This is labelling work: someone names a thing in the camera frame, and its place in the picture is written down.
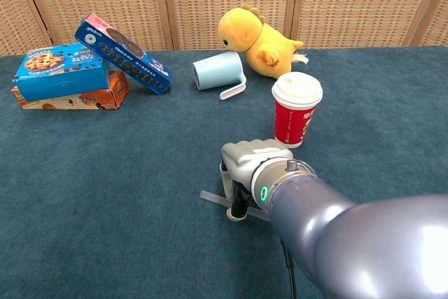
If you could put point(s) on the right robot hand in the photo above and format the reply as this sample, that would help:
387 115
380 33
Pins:
245 162

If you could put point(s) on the translucent white drinking straw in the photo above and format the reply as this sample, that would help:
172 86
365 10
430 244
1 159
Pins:
213 198

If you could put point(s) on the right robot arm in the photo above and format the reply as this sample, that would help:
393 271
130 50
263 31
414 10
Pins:
350 243

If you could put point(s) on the red cup with white lid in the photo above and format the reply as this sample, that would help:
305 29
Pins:
294 117

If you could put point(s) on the light blue plastic mug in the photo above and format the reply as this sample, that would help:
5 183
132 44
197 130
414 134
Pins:
217 69

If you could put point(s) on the yellow plush dinosaur toy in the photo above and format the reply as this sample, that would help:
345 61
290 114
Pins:
259 43

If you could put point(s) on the blue carpet table mat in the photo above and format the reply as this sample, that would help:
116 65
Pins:
105 208

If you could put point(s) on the orange cookie box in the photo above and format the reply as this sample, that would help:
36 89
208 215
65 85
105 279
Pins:
105 97

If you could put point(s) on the dark blue Oreo box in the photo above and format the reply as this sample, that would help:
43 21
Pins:
122 54

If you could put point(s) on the blue chocolate chip cookie box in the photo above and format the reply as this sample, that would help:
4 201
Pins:
59 75

